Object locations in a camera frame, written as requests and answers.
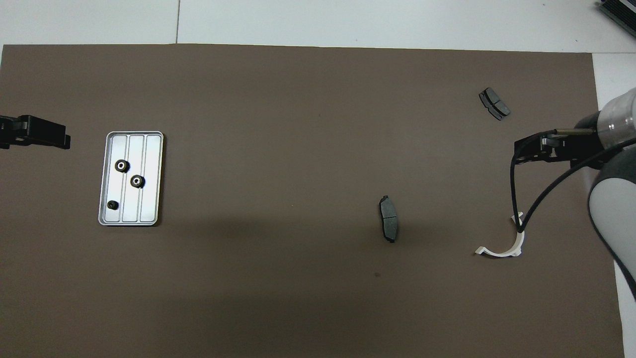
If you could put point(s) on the white curved plastic bracket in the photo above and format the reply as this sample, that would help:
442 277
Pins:
502 254

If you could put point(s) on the silver metal tray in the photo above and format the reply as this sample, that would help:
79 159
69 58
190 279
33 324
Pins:
149 154

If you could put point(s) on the black bearing gear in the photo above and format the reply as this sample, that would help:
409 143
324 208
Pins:
134 185
118 169

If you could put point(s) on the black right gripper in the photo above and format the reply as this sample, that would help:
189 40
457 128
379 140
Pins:
576 146

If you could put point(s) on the brown table mat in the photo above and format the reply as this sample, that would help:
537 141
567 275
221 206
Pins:
298 124

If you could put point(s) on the grooved dark grey brake pad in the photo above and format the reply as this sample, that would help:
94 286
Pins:
494 103

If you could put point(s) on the grey ribbed device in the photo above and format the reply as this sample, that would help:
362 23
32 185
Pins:
621 12

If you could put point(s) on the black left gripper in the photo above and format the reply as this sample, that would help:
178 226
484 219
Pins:
10 134

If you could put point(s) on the small black nut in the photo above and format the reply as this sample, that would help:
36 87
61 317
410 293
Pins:
113 205

